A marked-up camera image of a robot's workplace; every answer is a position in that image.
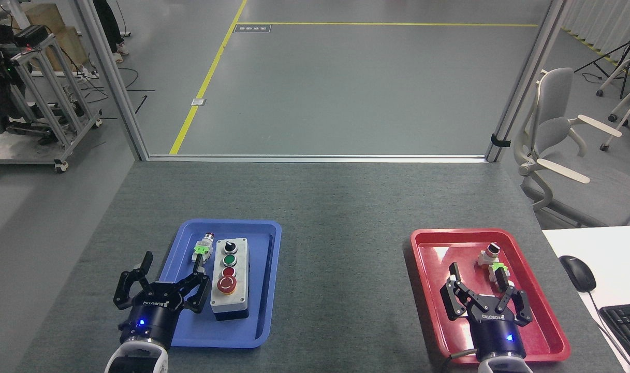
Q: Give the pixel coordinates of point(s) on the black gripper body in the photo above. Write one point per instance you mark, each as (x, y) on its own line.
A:
(149, 316)
(496, 326)

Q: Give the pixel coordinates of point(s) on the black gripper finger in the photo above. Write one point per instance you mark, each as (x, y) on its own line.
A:
(126, 290)
(196, 292)
(521, 305)
(455, 300)

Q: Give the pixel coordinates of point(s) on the grey control box with buttons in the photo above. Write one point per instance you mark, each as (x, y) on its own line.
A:
(231, 290)

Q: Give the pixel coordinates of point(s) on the brown wooden box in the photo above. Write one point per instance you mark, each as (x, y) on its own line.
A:
(61, 36)

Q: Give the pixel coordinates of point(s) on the red plastic tray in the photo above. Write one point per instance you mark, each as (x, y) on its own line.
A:
(439, 300)

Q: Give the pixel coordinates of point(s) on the black computer mouse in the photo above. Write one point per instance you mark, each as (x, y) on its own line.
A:
(577, 273)

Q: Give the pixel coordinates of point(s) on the blue plastic tray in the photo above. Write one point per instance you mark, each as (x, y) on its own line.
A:
(263, 290)

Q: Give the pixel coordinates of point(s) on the white desk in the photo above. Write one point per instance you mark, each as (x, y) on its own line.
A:
(615, 254)

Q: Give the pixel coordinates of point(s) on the black keyboard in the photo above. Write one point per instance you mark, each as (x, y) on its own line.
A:
(628, 326)

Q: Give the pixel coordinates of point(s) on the grey office chair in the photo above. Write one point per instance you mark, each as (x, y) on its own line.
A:
(558, 134)

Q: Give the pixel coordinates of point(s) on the silver floor socket plate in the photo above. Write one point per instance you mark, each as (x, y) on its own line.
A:
(198, 102)

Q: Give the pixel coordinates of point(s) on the white-framed office chair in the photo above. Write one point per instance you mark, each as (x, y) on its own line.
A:
(628, 101)

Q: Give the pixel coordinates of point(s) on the person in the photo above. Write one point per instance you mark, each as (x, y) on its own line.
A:
(107, 26)

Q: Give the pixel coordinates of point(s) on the black floor label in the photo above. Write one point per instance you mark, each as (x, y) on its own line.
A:
(252, 28)

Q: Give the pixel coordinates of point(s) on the black tripod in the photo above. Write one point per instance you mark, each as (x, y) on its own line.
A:
(625, 49)

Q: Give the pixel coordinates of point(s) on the green-headed push button switch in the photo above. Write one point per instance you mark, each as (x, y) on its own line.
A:
(498, 267)

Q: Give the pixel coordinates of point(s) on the red-headed push button switch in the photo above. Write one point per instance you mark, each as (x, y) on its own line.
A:
(205, 247)

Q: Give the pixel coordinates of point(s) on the white black-headed selector switch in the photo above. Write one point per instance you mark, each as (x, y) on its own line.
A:
(488, 255)

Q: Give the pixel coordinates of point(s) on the black clamp on post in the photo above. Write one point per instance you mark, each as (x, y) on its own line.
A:
(500, 140)

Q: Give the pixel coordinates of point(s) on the silver aluminium table rail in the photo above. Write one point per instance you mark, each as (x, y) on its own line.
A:
(314, 158)

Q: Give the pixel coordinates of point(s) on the silver aluminium post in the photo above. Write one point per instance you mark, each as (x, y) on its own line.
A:
(113, 83)
(527, 77)

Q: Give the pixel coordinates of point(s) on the aluminium frame cart on wheels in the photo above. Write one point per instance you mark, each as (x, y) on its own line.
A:
(45, 93)

